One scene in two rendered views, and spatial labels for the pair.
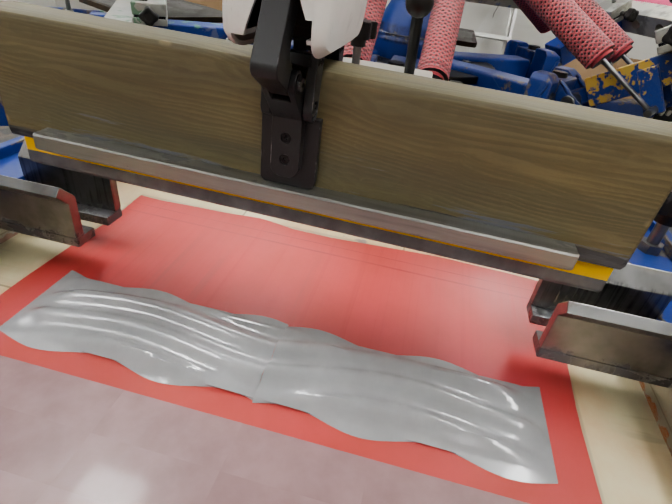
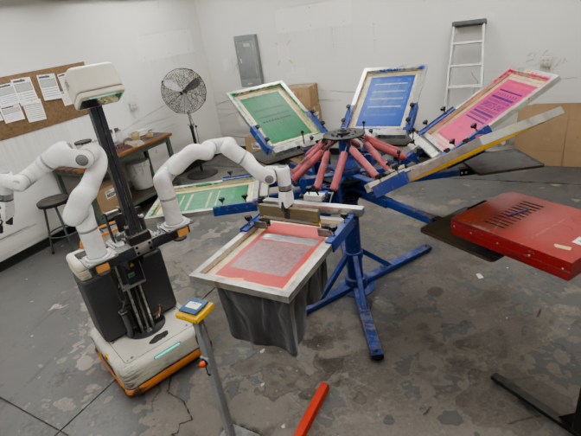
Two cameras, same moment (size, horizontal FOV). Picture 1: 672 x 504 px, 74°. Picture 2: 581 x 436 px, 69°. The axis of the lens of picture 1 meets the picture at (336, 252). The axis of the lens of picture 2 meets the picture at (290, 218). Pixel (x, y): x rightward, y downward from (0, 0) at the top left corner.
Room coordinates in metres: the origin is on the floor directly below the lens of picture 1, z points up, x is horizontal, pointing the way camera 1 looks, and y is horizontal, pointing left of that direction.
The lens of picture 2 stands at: (-1.77, -0.85, 2.11)
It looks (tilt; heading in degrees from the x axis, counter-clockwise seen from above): 25 degrees down; 23
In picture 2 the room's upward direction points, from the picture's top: 9 degrees counter-clockwise
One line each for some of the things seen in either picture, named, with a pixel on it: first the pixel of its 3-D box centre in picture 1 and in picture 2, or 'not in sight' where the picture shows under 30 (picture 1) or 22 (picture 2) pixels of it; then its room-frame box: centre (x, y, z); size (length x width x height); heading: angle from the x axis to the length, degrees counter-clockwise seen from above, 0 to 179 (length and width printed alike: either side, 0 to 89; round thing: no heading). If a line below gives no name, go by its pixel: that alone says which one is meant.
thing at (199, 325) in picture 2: not in sight; (215, 382); (-0.47, 0.26, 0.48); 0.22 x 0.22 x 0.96; 81
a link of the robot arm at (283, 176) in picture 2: not in sight; (276, 175); (0.25, 0.07, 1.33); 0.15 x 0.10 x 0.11; 112
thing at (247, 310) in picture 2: not in sight; (255, 315); (-0.22, 0.10, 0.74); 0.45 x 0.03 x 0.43; 81
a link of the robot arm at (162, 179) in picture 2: not in sight; (164, 183); (0.02, 0.63, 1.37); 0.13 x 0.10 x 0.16; 22
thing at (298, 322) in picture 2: not in sight; (310, 295); (-0.01, -0.14, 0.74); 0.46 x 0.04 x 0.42; 171
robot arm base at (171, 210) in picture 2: not in sight; (170, 210); (0.01, 0.64, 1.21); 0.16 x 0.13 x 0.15; 61
